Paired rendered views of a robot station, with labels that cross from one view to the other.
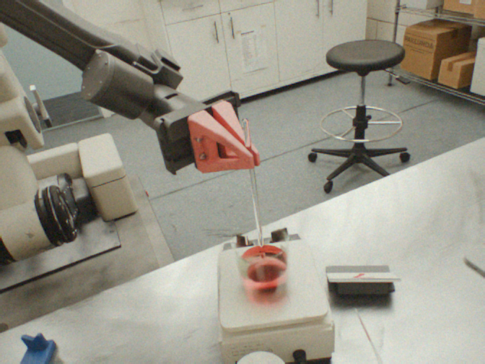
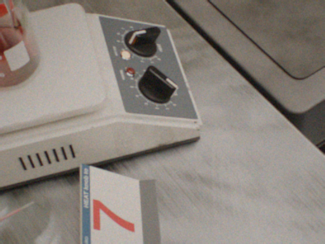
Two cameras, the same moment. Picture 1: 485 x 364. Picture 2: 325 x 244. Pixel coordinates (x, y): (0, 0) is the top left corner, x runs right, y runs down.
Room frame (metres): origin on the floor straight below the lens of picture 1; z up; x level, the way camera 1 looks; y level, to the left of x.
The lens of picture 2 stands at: (0.36, -0.41, 1.27)
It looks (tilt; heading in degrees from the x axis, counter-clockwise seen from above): 55 degrees down; 81
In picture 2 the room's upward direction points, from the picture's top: 7 degrees counter-clockwise
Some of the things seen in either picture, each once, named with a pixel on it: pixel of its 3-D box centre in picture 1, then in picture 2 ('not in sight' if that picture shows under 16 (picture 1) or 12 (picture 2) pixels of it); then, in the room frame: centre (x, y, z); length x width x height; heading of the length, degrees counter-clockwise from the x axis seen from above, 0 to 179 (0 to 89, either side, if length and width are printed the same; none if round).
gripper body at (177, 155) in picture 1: (191, 125); not in sight; (0.41, 0.05, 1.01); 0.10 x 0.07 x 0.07; 123
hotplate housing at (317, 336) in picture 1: (268, 288); (66, 91); (0.34, -0.01, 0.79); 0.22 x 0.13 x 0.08; 179
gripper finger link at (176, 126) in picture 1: (219, 149); not in sight; (0.34, 0.02, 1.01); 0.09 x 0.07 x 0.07; 33
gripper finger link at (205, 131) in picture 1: (234, 141); not in sight; (0.35, 0.00, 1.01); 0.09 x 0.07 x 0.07; 33
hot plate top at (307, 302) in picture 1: (268, 281); (26, 67); (0.31, -0.01, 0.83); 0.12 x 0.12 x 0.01; 89
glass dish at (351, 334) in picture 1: (360, 331); (21, 223); (0.28, -0.12, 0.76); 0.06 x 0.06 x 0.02
